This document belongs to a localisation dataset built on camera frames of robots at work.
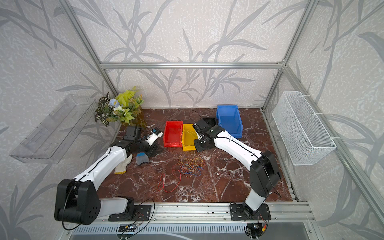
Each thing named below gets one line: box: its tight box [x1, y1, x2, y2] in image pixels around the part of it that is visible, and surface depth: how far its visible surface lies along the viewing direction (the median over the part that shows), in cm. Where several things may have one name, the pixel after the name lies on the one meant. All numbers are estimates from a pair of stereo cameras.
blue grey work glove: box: [136, 152, 149, 166], surface depth 91 cm
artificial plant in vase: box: [95, 86, 148, 128], surface depth 91 cm
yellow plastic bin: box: [182, 123, 199, 152], surface depth 100 cm
